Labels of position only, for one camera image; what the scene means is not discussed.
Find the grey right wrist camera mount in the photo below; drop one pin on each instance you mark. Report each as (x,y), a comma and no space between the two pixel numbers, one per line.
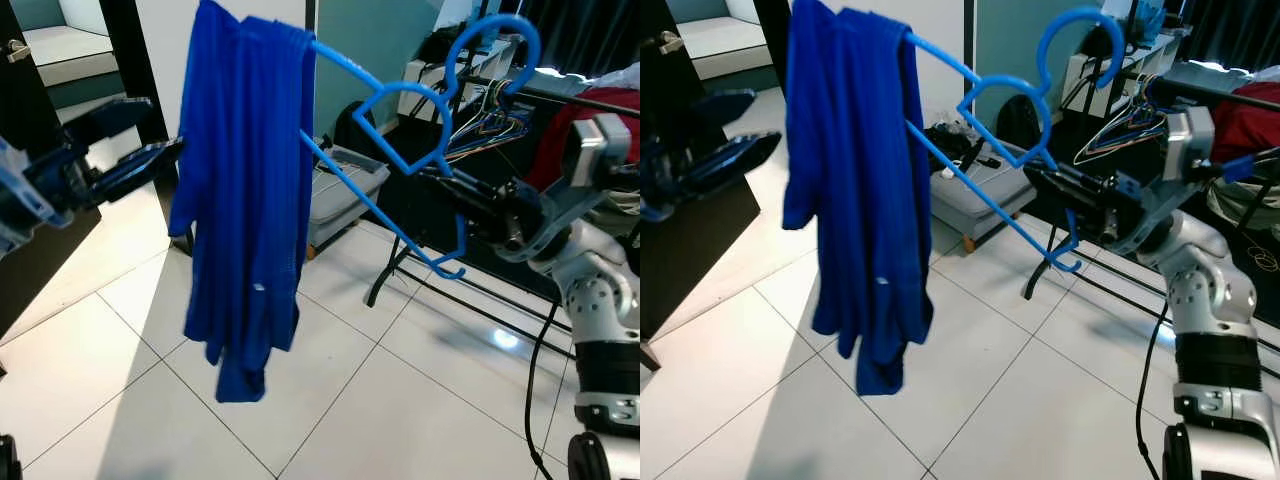
(595,150)
(1190,140)

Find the blue mesh garment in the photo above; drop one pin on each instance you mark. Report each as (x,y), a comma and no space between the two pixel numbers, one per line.
(860,200)
(240,200)

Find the red garment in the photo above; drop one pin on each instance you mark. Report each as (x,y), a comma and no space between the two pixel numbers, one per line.
(548,155)
(1250,120)

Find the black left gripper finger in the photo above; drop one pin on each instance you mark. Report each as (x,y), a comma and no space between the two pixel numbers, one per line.
(728,107)
(110,118)
(740,160)
(140,168)

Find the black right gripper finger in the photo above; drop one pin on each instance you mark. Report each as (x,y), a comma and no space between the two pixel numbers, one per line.
(450,180)
(1055,178)
(1070,205)
(468,205)

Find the grey table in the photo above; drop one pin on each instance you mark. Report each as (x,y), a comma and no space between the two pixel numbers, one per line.
(600,80)
(1210,75)

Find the dark curtain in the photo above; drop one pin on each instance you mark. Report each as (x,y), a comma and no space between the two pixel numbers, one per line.
(1230,30)
(590,30)

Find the grey storage bench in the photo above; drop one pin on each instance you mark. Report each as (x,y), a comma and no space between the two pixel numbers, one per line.
(345,195)
(980,200)

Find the black clothes rack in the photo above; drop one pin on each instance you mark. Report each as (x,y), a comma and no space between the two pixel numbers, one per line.
(560,97)
(1036,275)

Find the black bag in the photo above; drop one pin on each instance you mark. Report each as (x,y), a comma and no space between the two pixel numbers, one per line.
(355,130)
(1018,120)

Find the blue plastic hanger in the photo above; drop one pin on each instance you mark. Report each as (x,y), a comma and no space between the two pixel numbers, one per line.
(945,57)
(345,62)

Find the black tangled gear bundle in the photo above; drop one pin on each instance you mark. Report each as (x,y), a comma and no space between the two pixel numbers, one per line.
(955,140)

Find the grey green garment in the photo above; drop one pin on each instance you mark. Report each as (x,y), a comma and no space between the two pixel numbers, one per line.
(1250,205)

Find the dark speckled floor mat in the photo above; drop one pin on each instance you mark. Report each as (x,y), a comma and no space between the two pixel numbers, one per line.
(405,200)

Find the white shelf unit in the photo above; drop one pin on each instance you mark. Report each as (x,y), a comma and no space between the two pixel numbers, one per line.
(1085,80)
(425,85)

